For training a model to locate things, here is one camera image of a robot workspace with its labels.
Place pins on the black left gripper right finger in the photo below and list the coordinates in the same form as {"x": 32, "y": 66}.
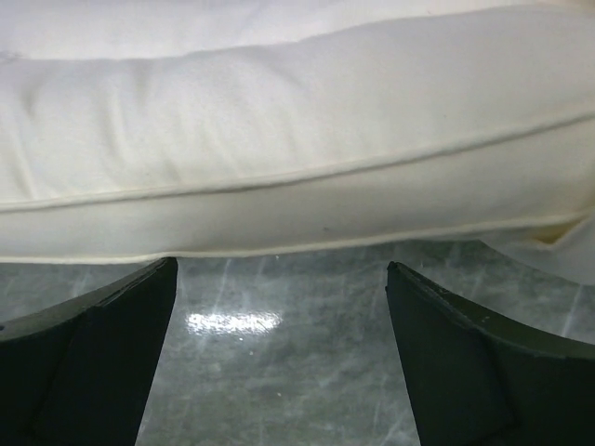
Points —
{"x": 476, "y": 377}

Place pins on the cream rectangular pillow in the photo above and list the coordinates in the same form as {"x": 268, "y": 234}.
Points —
{"x": 137, "y": 129}

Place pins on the cream satin pillowcase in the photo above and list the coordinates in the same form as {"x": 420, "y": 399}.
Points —
{"x": 564, "y": 250}

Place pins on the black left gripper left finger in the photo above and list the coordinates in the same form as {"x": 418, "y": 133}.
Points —
{"x": 80, "y": 372}

